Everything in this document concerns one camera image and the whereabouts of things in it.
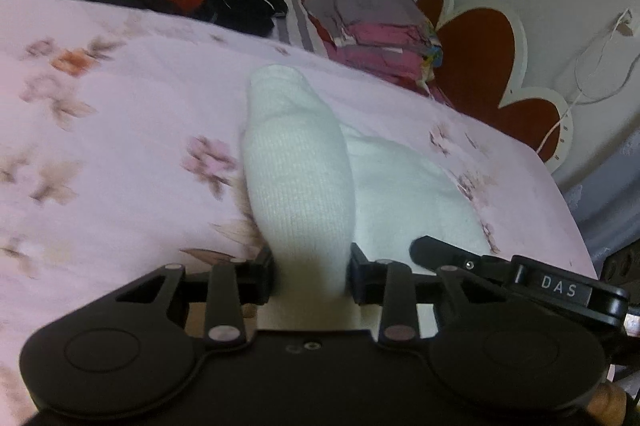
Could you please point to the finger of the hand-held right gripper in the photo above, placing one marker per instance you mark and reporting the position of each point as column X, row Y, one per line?
column 450, row 252

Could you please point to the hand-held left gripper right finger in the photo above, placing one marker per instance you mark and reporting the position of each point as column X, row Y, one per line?
column 361, row 278

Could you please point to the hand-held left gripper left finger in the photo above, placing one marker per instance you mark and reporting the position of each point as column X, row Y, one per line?
column 260, row 280

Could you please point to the white knit sweater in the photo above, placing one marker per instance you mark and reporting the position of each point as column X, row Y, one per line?
column 295, row 186

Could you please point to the stack of folded clothes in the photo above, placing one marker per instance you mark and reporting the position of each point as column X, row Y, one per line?
column 380, row 31

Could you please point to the person's right hand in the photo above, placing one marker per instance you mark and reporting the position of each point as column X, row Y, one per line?
column 607, row 403

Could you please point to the grey lace cloth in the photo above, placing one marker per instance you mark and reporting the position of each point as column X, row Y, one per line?
column 610, row 166

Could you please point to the red flower-shaped headboard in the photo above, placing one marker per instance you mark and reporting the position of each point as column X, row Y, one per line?
column 475, row 56

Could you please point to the pink floral bed blanket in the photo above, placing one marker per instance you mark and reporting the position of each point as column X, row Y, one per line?
column 125, row 106

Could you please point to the striped grey cloth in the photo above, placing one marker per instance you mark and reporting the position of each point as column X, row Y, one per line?
column 297, row 24

